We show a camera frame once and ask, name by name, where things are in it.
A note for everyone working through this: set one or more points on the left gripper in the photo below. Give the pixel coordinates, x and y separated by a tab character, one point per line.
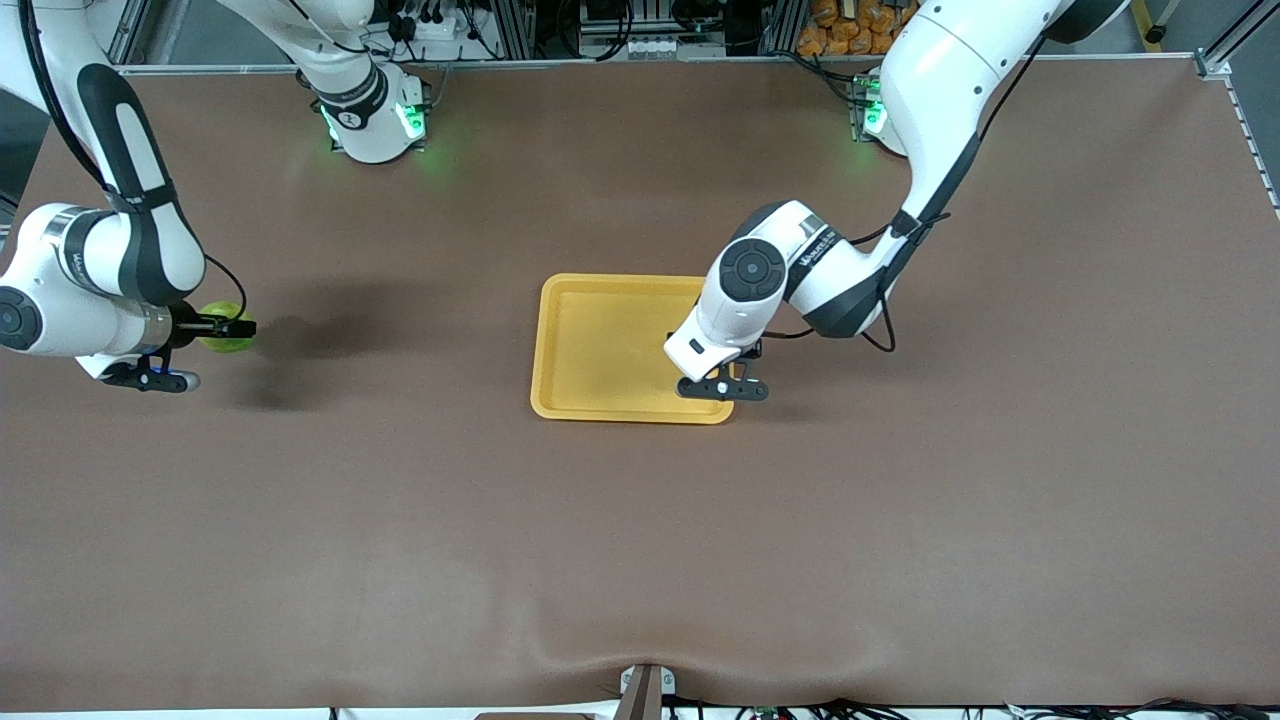
754	351

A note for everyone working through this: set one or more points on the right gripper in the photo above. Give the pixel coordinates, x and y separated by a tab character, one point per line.
187	322

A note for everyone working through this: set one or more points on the green apple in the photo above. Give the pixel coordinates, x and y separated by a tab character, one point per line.
225	345

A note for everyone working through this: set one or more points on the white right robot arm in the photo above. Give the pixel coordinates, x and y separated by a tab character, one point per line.
120	250

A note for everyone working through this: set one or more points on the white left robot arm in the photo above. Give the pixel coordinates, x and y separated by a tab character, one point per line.
940	80

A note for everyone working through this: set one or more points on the yellow plastic tray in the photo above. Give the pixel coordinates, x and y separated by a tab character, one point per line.
600	350

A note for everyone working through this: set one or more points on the brown table mat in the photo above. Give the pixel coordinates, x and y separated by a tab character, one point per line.
640	550

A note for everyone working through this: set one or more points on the white socket bar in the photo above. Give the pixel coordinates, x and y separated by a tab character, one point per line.
630	47

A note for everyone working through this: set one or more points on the orange packaged goods pile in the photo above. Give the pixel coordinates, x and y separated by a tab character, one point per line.
830	30

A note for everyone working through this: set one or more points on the white power strip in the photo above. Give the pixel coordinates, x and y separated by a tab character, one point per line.
430	25

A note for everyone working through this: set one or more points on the aluminium table edge rail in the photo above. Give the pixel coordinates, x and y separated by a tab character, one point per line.
600	63

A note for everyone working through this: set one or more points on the table edge clamp bracket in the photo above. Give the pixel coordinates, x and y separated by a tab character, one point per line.
647	692

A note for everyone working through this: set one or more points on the silver corner bracket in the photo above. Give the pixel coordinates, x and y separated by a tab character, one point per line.
1212	62

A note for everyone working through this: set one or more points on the perforated metal side rail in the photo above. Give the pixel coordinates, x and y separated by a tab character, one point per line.
1255	140

